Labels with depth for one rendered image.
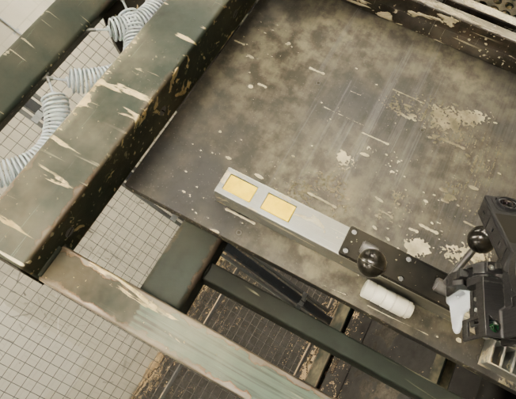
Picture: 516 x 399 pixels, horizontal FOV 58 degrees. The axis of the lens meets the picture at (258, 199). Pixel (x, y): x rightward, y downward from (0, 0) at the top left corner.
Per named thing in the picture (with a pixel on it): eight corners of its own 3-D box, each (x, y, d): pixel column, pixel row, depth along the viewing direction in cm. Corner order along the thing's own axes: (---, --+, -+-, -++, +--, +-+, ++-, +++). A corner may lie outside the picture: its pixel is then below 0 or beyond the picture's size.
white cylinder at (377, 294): (357, 297, 73) (404, 321, 72) (362, 293, 70) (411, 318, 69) (365, 281, 74) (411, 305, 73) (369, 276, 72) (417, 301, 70)
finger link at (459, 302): (430, 337, 61) (463, 327, 52) (430, 292, 63) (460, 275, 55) (454, 340, 61) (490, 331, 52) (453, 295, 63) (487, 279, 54)
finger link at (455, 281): (434, 294, 58) (466, 277, 50) (434, 283, 59) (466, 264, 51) (472, 300, 58) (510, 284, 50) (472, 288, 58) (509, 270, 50)
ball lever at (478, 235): (449, 306, 68) (503, 244, 60) (425, 294, 69) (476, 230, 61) (451, 290, 71) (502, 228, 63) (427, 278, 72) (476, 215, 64)
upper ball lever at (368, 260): (373, 265, 72) (379, 286, 59) (351, 254, 73) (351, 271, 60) (385, 244, 72) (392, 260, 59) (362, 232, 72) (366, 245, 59)
